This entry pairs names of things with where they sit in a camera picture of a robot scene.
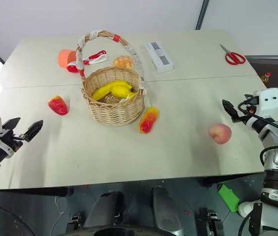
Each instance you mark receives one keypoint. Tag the round golden bread bun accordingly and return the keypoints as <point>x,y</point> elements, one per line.
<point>123,61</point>

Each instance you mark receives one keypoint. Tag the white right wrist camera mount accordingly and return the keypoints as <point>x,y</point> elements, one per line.
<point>268,100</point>

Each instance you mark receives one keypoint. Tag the pink peach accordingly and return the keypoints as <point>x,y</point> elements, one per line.
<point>220,134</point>

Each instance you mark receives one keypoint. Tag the green plastic object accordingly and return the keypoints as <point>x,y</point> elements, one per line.
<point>228,197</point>

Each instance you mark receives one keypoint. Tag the wicker basket with handle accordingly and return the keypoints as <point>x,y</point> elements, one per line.
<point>114,113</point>

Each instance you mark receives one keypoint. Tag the black vertical pole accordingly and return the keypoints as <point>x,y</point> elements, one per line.
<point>201,14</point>

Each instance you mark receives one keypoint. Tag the orange plastic cup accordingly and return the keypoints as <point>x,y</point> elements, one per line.
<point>65,57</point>

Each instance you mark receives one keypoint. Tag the yellow banana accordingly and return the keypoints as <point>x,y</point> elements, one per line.
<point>100,93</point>

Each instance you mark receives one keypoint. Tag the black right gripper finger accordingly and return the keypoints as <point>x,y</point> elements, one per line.
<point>231,110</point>

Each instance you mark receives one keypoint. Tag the white rectangular box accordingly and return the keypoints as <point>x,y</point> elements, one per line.
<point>159,57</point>

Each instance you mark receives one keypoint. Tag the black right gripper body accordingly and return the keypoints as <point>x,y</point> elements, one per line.
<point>246,113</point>

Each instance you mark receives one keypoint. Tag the yellow oil bottle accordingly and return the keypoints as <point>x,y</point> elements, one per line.
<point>266,79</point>

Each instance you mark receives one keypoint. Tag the dark rounded robot leg shape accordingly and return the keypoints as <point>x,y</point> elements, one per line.
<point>103,209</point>
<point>166,209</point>

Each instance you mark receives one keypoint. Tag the yellow lemon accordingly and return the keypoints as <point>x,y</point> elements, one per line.
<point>119,91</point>

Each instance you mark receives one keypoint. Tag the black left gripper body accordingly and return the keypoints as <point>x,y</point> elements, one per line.
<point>12,140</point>

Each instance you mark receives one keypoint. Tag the red and yellow mango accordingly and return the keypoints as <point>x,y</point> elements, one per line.
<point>148,120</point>

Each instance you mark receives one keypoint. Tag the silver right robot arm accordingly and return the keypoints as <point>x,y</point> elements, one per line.
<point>275,147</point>

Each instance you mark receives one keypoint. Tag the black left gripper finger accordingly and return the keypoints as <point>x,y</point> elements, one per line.
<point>34,130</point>
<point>12,123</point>

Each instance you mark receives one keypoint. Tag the small red round object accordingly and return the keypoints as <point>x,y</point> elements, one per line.
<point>72,67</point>

